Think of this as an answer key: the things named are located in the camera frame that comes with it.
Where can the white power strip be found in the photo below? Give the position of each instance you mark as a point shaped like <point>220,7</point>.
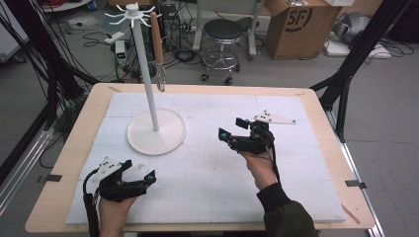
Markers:
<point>114,37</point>

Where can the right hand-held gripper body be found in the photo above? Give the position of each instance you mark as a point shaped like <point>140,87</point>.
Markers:
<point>257,141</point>

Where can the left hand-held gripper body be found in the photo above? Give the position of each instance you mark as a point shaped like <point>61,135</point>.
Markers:
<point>115,187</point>

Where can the white foam mat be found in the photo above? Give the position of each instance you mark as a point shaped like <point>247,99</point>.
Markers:
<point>204,184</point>

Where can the person's left hand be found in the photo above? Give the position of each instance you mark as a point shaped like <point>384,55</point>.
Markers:
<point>113,217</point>

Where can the cardboard box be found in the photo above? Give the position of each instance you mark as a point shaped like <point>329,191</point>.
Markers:
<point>296,33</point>

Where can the black computer tower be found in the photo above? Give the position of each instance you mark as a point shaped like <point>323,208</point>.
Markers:
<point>170,26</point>

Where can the black metal frame stand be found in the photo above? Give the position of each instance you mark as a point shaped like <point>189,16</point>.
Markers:
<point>49,75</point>
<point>355,59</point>

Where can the white rack stand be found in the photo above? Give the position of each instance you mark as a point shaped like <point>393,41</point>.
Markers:
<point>154,135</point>

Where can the black tape strip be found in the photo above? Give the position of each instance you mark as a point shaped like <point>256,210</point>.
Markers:
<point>355,184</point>
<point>49,178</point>

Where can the wooden table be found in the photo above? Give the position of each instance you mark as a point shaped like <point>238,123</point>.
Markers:
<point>329,158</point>

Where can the person's right hand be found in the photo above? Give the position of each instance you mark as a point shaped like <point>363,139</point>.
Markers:
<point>262,168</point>

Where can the small bench power supply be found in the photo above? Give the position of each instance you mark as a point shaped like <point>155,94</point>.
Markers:
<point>121,52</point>

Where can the black round stool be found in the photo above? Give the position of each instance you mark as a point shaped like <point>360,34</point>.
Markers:
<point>224,33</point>

